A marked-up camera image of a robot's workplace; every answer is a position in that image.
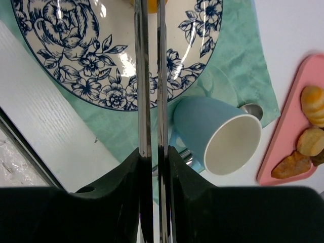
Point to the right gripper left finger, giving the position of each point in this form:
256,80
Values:
144,130

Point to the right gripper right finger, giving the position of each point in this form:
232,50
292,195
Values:
162,124

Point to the yellow ring donut bread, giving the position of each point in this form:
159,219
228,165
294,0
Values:
151,6

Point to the striped yellow bread roll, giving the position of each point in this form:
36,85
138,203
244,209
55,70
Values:
312,104

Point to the metal fork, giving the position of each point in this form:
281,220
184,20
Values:
186,156

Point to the light blue mug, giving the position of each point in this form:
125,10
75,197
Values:
222,138

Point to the metal spoon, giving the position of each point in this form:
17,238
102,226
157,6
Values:
253,109

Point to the green cloth mat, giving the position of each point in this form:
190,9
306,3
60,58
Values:
75,137

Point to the orange flat pastry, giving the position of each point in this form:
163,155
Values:
293,165

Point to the pink tray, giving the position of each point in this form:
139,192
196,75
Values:
291,123

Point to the blue floral plate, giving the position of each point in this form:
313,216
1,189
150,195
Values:
88,47

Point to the round yellow bun middle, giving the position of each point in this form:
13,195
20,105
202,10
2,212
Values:
310,143

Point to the dark chocolate croissant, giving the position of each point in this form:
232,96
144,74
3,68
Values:
318,159

